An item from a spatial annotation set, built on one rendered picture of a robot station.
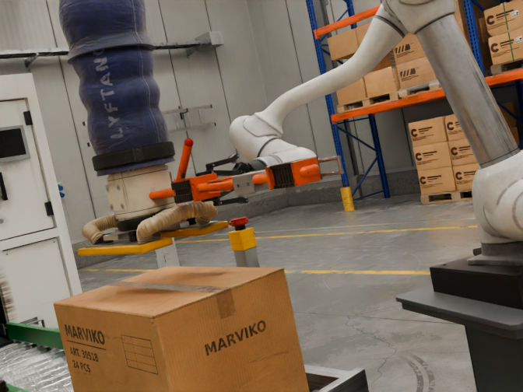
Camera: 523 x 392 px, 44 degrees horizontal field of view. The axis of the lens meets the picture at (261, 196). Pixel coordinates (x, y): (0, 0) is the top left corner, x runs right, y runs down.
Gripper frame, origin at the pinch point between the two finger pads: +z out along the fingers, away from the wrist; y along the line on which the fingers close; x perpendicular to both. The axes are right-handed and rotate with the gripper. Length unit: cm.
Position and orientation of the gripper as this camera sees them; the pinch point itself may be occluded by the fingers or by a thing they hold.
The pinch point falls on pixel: (199, 187)
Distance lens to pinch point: 161.3
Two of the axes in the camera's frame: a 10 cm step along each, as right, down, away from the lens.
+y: 2.0, 9.8, 0.7
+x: -6.6, 0.8, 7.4
